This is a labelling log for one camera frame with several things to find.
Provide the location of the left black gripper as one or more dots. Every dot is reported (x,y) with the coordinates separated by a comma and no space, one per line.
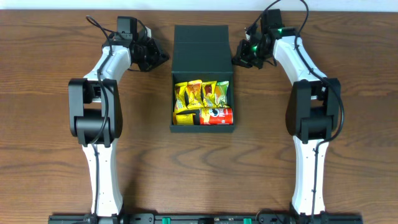
(156,55)

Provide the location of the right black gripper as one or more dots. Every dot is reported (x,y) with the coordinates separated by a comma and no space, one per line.
(244,55)

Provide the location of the green snack packet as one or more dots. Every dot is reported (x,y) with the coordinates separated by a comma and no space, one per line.
(221,98)

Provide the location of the yellow candy packet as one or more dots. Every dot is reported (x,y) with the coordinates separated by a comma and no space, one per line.
(180,103)
(208,90)
(193,91)

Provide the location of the yellow biscuit packet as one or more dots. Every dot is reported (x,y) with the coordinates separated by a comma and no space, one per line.
(184,119)

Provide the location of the red Pringles can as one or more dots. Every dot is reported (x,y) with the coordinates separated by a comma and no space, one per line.
(216,116)

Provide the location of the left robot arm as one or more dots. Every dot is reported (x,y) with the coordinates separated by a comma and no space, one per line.
(96,118)

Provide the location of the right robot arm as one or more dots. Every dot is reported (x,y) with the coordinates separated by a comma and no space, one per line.
(314,114)

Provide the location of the black open gift box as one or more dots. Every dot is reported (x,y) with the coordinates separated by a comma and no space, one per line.
(203,53)

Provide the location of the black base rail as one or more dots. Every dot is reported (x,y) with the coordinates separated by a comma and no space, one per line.
(149,218)

